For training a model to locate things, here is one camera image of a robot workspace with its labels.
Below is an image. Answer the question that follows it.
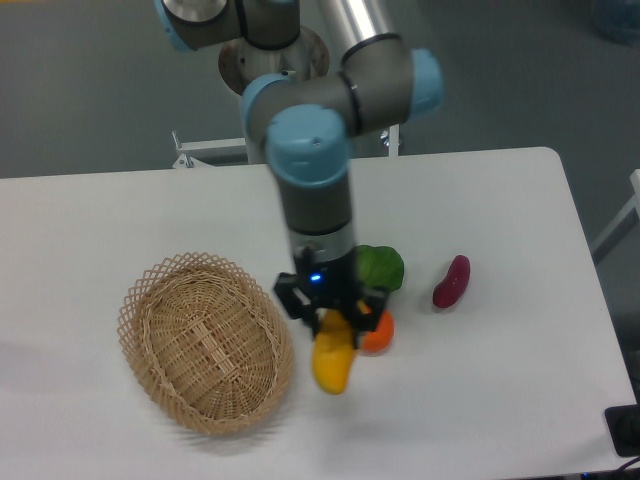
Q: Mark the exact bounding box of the black device at edge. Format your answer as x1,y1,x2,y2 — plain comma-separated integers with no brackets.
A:
604,404,639,457

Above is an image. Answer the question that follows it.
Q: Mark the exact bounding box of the green bok choy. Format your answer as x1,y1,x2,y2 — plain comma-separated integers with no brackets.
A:
356,244,405,292

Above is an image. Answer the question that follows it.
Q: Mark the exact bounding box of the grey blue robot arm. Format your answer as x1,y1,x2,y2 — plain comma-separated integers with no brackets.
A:
155,1,444,344

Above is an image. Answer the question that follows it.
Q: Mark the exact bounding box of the purple sweet potato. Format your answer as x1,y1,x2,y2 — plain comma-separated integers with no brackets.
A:
432,255,471,309

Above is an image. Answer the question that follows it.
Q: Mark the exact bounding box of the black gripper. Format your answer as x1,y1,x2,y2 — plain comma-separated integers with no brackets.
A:
273,242,390,350

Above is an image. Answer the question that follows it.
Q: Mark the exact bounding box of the woven wicker basket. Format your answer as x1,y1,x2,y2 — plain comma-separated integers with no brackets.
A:
117,252,294,436

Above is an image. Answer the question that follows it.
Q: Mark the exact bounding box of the white pedestal base frame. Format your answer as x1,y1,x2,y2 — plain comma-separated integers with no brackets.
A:
171,125,404,169

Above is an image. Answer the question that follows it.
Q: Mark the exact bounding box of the yellow mango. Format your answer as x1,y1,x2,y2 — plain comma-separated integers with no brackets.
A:
311,310,356,395

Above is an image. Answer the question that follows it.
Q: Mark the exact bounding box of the orange mandarin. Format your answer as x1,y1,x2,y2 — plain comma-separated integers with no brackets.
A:
360,310,395,354

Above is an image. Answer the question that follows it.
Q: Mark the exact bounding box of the white furniture leg right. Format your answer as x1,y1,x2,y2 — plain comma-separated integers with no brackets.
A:
590,169,639,265

